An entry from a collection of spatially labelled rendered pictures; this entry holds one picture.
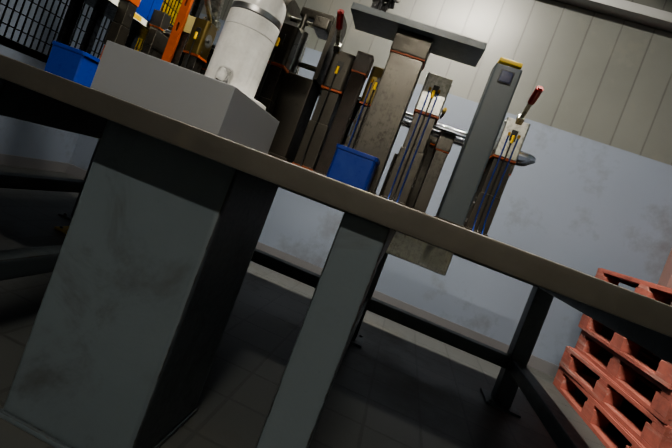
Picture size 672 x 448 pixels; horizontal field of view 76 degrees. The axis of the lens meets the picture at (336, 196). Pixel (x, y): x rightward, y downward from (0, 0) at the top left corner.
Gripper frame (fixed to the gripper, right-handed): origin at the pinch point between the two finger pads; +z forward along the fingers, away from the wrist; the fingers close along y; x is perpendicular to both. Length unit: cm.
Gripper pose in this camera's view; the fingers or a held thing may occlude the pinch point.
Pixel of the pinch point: (377, 12)
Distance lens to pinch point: 131.6
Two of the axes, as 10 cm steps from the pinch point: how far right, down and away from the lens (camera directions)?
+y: 5.1, 1.7, 8.4
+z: -3.5, 9.3, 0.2
